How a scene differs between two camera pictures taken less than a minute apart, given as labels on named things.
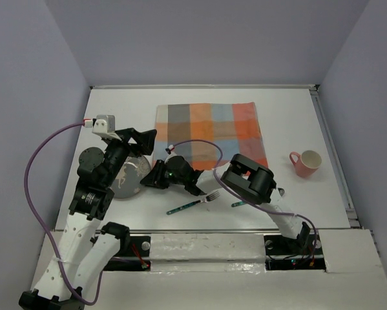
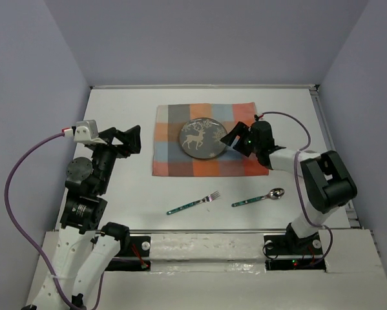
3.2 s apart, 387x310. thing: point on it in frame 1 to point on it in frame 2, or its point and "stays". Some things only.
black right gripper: [161, 174] to [247, 142]
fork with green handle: [210, 197] stays
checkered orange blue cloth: [209, 135] stays
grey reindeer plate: [127, 183] to [201, 138]
